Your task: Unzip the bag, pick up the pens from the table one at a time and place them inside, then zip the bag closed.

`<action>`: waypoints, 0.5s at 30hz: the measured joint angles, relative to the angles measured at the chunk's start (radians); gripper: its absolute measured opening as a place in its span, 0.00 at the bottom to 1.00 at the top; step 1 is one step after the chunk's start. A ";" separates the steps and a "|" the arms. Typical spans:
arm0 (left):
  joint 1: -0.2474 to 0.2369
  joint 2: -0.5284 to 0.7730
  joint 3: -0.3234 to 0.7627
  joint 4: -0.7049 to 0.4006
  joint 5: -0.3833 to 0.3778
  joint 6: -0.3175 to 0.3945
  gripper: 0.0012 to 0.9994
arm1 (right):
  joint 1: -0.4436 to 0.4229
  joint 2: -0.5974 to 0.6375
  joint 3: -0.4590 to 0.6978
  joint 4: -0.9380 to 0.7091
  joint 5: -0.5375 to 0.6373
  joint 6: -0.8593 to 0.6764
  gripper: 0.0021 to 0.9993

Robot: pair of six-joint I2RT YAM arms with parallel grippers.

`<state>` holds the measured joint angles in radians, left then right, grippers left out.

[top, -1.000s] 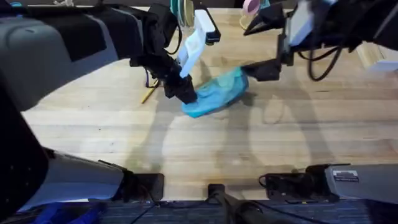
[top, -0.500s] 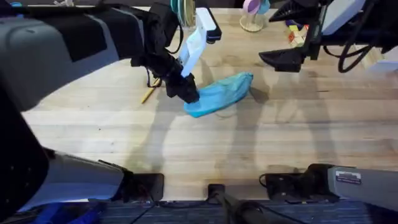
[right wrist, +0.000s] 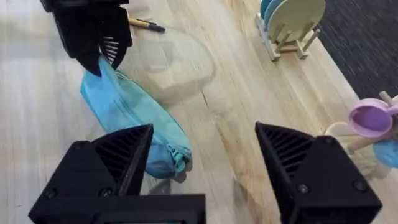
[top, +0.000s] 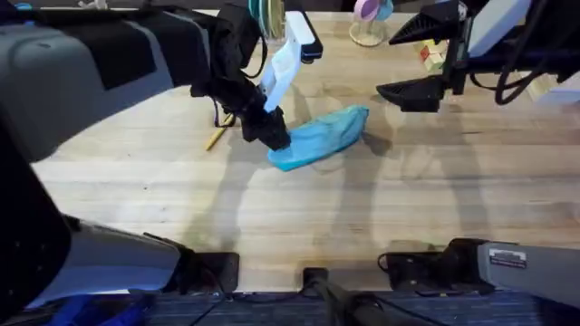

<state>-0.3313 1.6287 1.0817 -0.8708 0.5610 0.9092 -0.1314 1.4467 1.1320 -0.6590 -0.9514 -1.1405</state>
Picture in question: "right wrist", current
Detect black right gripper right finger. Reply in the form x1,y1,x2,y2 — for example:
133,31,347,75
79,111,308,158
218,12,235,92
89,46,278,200
254,121,383,224

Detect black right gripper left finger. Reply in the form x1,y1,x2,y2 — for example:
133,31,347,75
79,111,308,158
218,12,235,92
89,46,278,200
27,124,154,224

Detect light blue zip bag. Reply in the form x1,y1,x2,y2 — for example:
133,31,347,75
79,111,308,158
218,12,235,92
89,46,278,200
80,55,193,184

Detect yellow and black pen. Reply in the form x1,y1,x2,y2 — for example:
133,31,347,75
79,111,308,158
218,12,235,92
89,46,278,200
127,17,167,34

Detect cream cup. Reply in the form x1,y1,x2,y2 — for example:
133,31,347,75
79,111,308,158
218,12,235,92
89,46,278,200
324,121,361,151

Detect wooden cup stand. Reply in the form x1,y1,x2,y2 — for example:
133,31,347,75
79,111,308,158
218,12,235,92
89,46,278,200
343,90,398,180

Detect blue cup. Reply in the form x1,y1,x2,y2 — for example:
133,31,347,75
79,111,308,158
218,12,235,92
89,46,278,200
373,139,398,169

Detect pink cup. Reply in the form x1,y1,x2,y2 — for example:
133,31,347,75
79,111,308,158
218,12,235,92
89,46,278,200
348,97,398,138

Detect wooden peg plate rack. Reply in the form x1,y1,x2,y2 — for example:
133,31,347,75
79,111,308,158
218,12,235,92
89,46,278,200
255,13,322,62

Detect teal plate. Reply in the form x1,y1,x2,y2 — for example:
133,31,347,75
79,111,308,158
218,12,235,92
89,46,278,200
259,0,272,19

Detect cream plate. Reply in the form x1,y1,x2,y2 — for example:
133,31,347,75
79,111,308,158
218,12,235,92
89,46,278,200
267,0,327,45

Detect light blue plate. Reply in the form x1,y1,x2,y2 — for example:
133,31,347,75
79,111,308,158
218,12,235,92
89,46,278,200
263,0,285,23

